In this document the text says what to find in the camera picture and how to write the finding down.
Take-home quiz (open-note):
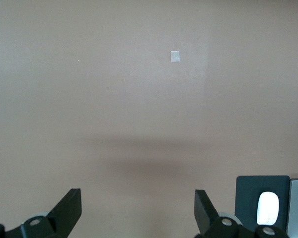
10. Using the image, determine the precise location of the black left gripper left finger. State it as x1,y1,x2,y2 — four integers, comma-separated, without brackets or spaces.
0,188,83,238

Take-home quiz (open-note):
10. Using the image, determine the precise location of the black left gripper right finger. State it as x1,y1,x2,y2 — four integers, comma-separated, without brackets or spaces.
193,189,288,238

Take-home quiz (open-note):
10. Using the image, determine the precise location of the black mouse pad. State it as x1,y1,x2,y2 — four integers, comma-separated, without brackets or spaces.
235,175,292,233

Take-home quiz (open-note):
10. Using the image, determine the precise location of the white computer mouse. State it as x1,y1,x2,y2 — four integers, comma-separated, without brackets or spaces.
256,191,280,226

